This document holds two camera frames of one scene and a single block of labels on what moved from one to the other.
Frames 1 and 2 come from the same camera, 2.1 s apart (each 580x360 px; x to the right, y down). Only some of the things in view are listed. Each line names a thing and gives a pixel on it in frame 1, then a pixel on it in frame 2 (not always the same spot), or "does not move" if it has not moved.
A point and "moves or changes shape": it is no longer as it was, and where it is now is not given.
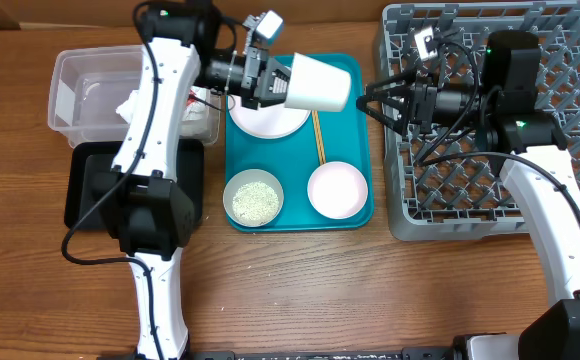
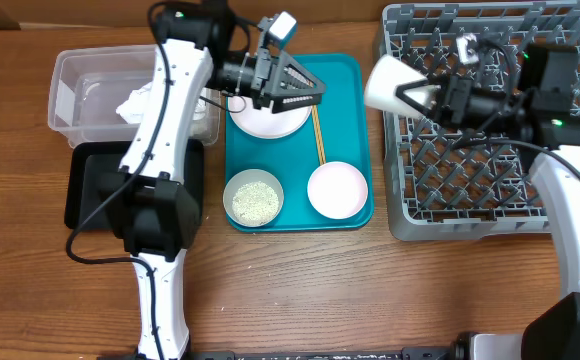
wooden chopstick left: x=318 y=137 does not move
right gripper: x=421 y=103 to x=446 y=100
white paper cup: x=314 y=84 moves or changes shape
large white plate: x=272 y=121 does not move
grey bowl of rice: x=253 y=198 does not move
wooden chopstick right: x=324 y=161 does not move
